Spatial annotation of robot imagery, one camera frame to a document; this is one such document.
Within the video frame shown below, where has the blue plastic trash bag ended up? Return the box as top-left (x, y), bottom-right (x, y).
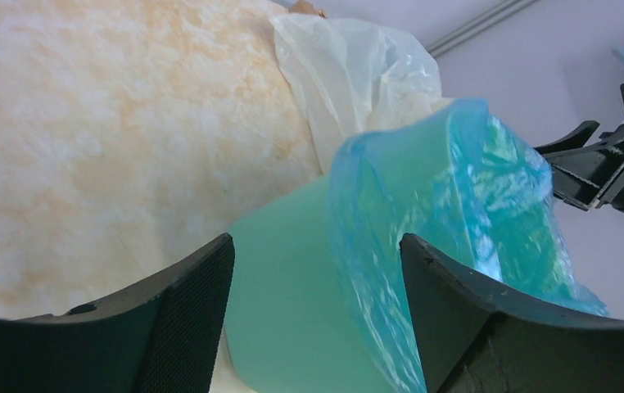
top-left (326, 99), bottom-right (608, 392)

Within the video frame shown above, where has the clear yellow-edged plastic bag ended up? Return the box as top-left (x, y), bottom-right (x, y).
top-left (270, 13), bottom-right (450, 173)

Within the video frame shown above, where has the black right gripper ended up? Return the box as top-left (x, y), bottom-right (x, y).
top-left (535, 120), bottom-right (624, 213)

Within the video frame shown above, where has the aluminium frame rail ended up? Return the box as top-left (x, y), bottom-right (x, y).
top-left (425, 0), bottom-right (538, 58)

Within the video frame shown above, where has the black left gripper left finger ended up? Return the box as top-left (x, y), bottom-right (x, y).
top-left (0, 233), bottom-right (235, 392)

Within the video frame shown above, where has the green plastic trash bin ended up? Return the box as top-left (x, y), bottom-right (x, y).
top-left (225, 172), bottom-right (394, 392)

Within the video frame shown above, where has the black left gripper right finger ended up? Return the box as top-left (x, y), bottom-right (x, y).
top-left (400, 234), bottom-right (624, 392)

